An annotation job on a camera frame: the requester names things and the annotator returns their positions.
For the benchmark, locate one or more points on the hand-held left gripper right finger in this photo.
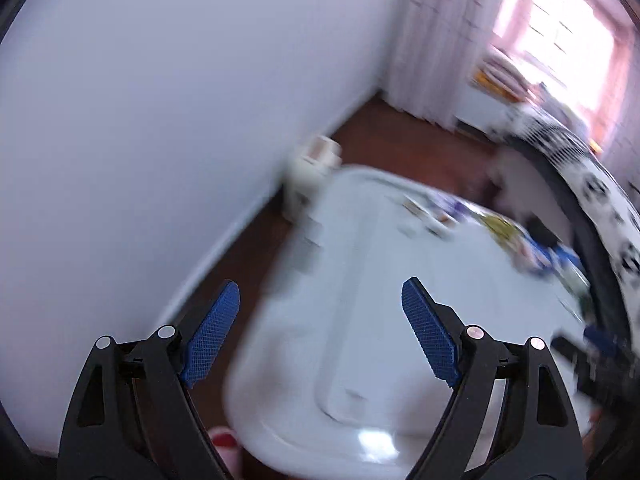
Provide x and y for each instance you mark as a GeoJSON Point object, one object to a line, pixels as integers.
{"type": "Point", "coordinates": [430, 332]}

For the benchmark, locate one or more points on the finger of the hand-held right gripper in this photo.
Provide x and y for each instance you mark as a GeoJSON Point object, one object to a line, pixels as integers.
{"type": "Point", "coordinates": [597, 365]}

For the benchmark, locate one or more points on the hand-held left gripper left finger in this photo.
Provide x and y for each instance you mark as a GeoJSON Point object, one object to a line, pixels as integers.
{"type": "Point", "coordinates": [212, 335]}

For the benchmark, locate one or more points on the white plastic table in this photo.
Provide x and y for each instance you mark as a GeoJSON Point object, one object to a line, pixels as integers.
{"type": "Point", "coordinates": [360, 280]}

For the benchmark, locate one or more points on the red and white object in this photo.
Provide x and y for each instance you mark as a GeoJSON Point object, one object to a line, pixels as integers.
{"type": "Point", "coordinates": [225, 452]}

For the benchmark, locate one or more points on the yellow packet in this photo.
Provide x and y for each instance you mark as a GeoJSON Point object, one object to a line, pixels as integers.
{"type": "Point", "coordinates": [500, 225]}

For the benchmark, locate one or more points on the white plastic container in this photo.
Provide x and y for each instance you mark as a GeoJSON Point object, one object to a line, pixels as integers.
{"type": "Point", "coordinates": [310, 170]}

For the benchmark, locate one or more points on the cluttered items on windowsill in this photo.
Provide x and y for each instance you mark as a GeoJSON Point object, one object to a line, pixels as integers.
{"type": "Point", "coordinates": [500, 77]}

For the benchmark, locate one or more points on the pale pink curtain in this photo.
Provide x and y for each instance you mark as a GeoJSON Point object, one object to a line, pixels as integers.
{"type": "Point", "coordinates": [440, 40]}

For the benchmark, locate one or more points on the bright window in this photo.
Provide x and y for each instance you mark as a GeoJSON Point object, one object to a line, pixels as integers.
{"type": "Point", "coordinates": [565, 25]}

